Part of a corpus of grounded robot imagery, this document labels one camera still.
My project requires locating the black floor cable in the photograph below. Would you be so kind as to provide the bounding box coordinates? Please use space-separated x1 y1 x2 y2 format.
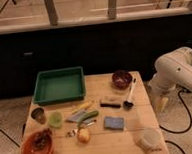
156 89 192 136

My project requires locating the green cucumber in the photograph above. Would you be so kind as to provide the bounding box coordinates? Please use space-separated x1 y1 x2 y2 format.
77 110 99 128

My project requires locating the yellow apple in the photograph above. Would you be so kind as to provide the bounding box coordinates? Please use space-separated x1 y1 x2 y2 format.
77 128 90 144

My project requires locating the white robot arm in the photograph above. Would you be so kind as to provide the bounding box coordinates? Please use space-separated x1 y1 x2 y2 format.
149 46 192 113

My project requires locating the yellow handled tool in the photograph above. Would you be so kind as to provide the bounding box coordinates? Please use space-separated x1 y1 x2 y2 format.
72 101 94 113

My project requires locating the metal peeler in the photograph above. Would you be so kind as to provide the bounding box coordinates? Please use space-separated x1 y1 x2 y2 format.
64 119 98 139

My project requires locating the metal cup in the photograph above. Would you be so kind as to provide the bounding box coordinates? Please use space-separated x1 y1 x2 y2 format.
31 107 46 124

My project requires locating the grey cloth piece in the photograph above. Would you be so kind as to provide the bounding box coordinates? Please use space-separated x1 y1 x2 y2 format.
66 110 86 123

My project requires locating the orange bowl with food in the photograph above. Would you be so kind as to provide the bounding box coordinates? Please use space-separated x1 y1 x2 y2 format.
21 128 54 154

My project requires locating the blue sponge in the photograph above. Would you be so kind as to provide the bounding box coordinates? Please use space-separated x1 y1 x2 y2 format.
104 116 124 130

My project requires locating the green plastic tray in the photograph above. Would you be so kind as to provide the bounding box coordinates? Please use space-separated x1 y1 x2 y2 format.
33 67 86 106

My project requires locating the dark red bowl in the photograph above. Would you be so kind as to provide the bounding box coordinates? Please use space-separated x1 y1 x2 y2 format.
112 69 133 90

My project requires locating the light green cup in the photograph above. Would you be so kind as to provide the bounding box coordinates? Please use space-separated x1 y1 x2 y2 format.
48 112 63 129

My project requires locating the black and white ladle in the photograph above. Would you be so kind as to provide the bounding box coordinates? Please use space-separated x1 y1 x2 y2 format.
124 79 136 109

